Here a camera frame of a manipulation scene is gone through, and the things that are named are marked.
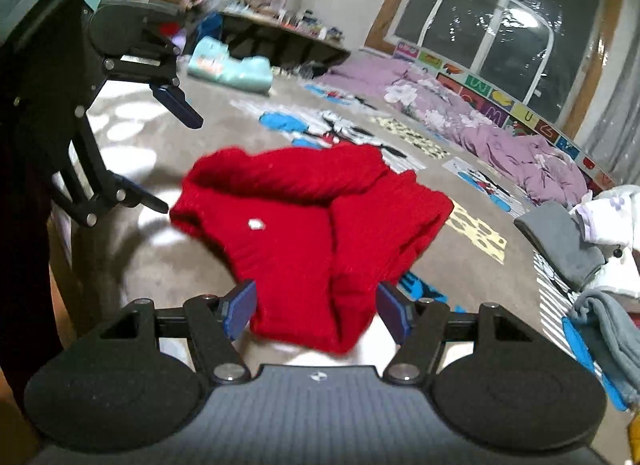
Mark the blue bag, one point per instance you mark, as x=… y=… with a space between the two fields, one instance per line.
x=210 y=27

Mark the red knit sweater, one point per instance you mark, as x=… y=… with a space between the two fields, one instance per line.
x=300 y=235

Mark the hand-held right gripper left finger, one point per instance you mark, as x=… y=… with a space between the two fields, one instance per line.
x=242 y=307

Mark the light grey fleece pants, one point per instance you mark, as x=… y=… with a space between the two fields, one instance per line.
x=615 y=335

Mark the printed cartoon blanket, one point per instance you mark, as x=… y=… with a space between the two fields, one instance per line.
x=240 y=130

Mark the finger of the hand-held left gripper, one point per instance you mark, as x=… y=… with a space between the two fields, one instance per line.
x=177 y=102
x=135 y=192

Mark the purple floral duvet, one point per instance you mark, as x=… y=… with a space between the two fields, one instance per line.
x=500 y=145

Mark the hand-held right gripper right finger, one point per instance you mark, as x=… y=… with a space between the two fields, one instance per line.
x=392 y=312

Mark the teal printed garment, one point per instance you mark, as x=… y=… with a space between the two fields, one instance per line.
x=235 y=70

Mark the grey curtain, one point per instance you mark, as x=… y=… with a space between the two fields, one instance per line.
x=615 y=95

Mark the white purple-flowered garment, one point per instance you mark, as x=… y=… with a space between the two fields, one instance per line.
x=610 y=215

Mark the white buttoned garment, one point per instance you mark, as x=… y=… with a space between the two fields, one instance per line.
x=622 y=270

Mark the dark grey folded pants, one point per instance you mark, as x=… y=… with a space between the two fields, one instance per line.
x=560 y=240

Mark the wood framed window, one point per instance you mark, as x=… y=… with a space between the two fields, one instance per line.
x=475 y=5

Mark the white bent tube frame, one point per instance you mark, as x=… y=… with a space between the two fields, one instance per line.
x=432 y=12

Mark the yellow knit sweater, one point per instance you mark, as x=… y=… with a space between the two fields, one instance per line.
x=635 y=432

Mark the colourful alphabet foam mat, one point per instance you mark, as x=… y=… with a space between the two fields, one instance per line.
x=500 y=97

